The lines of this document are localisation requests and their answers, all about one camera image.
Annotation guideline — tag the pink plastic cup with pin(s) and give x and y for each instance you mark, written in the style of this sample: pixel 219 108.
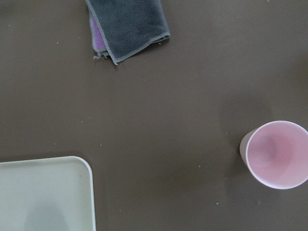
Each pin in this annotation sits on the pink plastic cup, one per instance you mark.
pixel 276 154

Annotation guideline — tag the grey folded cloth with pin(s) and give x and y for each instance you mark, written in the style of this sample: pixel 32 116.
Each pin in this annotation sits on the grey folded cloth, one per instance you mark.
pixel 123 28

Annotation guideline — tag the cream rabbit tray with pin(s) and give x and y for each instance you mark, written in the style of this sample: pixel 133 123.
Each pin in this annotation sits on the cream rabbit tray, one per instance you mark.
pixel 50 194

